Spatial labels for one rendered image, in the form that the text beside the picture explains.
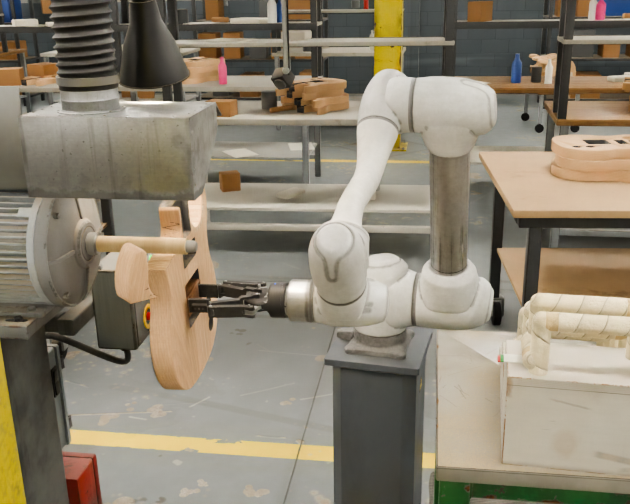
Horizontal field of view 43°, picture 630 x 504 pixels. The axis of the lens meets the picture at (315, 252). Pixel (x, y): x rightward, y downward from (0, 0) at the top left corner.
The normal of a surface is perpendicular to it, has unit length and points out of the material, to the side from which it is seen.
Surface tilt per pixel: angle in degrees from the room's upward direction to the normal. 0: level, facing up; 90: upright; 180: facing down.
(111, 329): 90
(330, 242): 46
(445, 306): 105
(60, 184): 90
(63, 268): 92
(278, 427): 0
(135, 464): 0
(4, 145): 90
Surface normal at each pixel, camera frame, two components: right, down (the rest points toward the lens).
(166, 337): -0.14, 0.13
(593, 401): -0.21, 0.33
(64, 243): 0.96, 0.03
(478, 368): -0.02, -0.95
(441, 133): -0.25, 0.68
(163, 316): -0.14, -0.12
